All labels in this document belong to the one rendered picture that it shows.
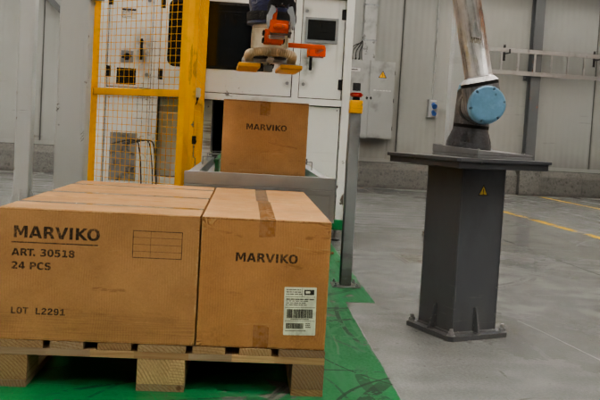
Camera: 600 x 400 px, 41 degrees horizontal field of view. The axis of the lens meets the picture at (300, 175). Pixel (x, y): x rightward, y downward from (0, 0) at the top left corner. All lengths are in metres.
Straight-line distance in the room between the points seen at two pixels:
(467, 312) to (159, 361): 1.43
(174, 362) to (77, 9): 2.47
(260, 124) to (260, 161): 0.17
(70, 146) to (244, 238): 2.18
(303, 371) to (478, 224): 1.19
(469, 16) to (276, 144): 1.10
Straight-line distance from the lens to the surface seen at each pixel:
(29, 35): 6.75
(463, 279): 3.40
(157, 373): 2.55
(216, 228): 2.45
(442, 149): 3.45
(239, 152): 3.76
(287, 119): 3.77
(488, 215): 3.44
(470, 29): 3.26
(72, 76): 4.49
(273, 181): 3.68
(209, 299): 2.48
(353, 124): 4.27
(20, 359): 2.61
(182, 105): 4.45
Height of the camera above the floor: 0.81
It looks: 3 degrees down
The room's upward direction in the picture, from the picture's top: 3 degrees clockwise
